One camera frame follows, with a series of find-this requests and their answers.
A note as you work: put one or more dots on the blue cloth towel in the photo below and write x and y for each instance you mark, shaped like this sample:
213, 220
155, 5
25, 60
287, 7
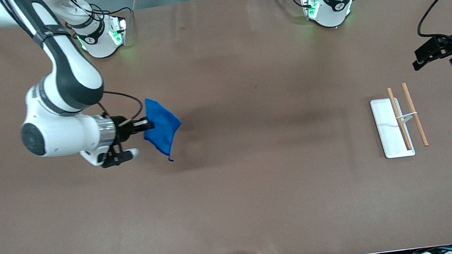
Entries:
162, 124

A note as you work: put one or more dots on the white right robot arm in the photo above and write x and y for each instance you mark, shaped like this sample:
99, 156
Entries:
68, 73

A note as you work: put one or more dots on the wooden rack rod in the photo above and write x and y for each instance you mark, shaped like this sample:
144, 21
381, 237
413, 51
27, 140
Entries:
400, 120
415, 116

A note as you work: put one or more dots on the white rack base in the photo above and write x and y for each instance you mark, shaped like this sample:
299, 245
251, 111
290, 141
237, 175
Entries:
386, 129

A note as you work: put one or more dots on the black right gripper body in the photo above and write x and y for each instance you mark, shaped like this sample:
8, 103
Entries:
123, 131

